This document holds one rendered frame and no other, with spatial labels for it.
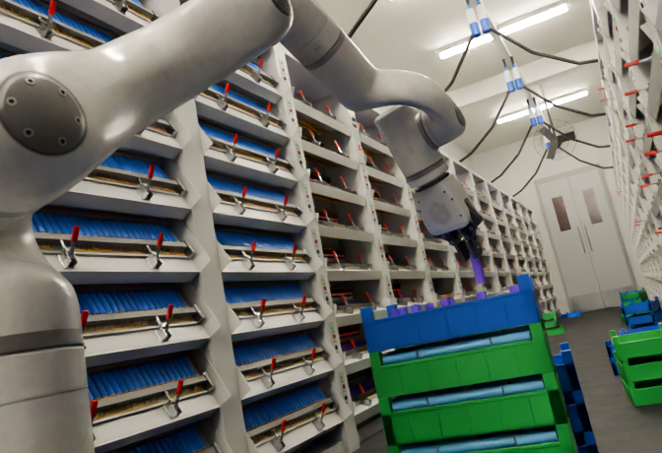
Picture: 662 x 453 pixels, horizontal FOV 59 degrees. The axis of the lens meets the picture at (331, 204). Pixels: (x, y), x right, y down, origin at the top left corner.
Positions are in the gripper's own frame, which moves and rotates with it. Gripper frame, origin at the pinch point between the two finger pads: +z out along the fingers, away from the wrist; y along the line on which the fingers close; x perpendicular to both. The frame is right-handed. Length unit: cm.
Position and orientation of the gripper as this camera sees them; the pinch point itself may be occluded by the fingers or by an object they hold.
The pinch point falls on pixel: (468, 248)
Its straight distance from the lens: 119.1
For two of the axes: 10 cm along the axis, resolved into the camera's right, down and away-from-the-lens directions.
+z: 5.0, 8.6, 0.9
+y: 6.2, -2.8, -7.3
